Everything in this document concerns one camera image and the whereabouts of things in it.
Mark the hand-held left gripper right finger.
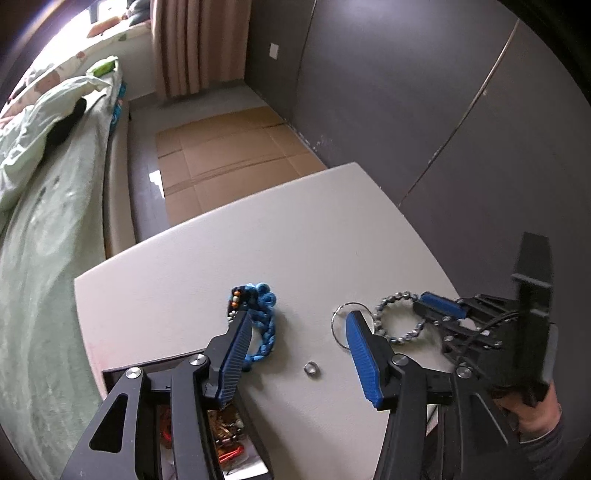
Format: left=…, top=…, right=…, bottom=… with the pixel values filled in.
left=345, top=310, right=522, bottom=480

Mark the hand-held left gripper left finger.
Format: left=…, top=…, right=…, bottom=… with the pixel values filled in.
left=58, top=310, right=254, bottom=480

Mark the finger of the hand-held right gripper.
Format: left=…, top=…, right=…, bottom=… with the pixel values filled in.
left=413, top=303, right=502, bottom=366
left=421, top=292, right=514, bottom=320

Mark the blue bead bracelet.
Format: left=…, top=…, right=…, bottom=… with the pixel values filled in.
left=228, top=282, right=278, bottom=373

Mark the silver bead bracelet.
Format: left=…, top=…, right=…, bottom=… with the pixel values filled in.
left=372, top=290, right=428, bottom=345

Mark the thin silver bangle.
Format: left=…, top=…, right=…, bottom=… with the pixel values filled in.
left=330, top=302, right=377, bottom=350

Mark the black jewelry box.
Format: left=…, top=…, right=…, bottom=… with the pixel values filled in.
left=102, top=351, right=276, bottom=480

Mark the person's right forearm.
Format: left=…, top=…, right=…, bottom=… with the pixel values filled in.
left=505, top=411, right=571, bottom=480

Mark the person's right hand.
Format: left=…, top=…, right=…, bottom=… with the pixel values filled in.
left=492, top=383, right=563, bottom=437

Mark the white bedside table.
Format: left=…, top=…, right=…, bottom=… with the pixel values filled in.
left=74, top=161, right=462, bottom=480

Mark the flat brown cardboard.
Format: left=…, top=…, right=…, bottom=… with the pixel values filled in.
left=154, top=105, right=331, bottom=227

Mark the bed with green sheet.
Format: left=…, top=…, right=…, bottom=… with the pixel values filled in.
left=0, top=69, right=126, bottom=444

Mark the black cloth item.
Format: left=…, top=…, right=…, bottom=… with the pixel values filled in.
left=46, top=99, right=88, bottom=147

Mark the pale green quilt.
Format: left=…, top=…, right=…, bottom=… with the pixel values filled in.
left=0, top=76, right=112, bottom=214

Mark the pink curtain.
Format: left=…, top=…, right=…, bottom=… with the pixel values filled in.
left=150, top=0, right=252, bottom=100

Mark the green packet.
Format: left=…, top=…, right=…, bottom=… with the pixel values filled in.
left=88, top=55, right=119, bottom=77

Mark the patterned window sill cushion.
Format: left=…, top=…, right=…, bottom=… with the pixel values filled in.
left=28, top=25, right=154, bottom=90

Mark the orange soft toy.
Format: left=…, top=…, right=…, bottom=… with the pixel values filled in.
left=88, top=21, right=122, bottom=38

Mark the dark bag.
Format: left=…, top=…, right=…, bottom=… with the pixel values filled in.
left=124, top=0, right=153, bottom=24

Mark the multicoloured bead bracelet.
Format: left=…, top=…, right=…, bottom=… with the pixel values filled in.
left=226, top=286, right=245, bottom=321

